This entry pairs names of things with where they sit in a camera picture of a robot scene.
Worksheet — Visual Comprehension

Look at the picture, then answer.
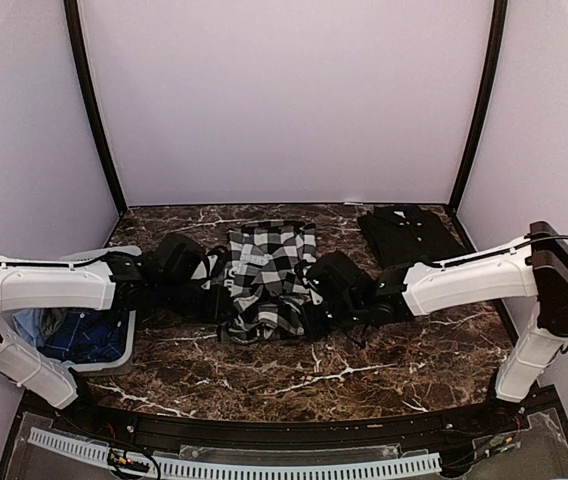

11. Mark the black white plaid shirt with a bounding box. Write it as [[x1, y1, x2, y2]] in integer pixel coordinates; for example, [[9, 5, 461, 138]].
[[218, 220, 317, 345]]

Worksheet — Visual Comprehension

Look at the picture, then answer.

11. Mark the light blue shirt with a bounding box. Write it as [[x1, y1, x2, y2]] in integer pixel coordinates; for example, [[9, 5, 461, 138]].
[[12, 309, 46, 348]]

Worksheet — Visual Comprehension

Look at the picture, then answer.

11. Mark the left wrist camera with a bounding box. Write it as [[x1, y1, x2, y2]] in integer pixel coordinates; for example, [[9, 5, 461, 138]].
[[191, 245, 229, 290]]

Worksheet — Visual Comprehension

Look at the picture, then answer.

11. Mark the folded black shirt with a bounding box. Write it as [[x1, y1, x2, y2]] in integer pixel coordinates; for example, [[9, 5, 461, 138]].
[[357, 205, 467, 268]]

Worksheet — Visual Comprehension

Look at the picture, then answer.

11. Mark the left black frame post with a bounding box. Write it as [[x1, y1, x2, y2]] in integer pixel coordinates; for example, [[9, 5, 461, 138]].
[[63, 0, 128, 216]]

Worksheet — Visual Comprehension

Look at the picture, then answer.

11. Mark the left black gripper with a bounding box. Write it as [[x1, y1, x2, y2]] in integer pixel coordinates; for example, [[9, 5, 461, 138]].
[[155, 278, 238, 325]]

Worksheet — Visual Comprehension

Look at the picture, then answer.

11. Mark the black frame post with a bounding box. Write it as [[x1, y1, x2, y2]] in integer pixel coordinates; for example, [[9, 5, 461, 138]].
[[447, 0, 508, 215], [63, 0, 128, 216]]

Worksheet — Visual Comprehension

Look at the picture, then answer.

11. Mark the black front rail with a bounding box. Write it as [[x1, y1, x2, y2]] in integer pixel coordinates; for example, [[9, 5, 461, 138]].
[[18, 384, 560, 454]]

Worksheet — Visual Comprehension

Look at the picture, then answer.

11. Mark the grey shirt in basket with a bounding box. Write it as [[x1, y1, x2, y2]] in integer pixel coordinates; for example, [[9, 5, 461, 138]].
[[39, 308, 67, 338]]

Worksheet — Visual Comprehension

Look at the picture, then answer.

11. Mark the grey plastic laundry basket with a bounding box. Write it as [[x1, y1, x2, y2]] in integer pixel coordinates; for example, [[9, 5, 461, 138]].
[[62, 310, 136, 376]]

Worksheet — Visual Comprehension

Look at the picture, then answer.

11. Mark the right black frame post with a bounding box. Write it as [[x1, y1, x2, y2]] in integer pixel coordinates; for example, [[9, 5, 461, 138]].
[[447, 0, 508, 215]]

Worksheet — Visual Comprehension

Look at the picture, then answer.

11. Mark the blue plaid shirt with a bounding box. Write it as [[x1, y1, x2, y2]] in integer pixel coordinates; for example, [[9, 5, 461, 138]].
[[38, 309, 129, 364]]

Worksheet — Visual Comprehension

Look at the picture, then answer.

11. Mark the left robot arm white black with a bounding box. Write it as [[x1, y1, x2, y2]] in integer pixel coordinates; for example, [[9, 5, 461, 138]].
[[0, 234, 227, 436]]

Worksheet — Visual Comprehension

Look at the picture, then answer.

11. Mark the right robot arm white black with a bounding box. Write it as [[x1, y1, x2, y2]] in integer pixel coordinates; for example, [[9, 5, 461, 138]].
[[301, 221, 568, 434]]

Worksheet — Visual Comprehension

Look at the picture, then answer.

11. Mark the grey slotted cable duct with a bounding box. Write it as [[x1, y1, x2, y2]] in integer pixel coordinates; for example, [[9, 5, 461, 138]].
[[28, 427, 441, 479]]

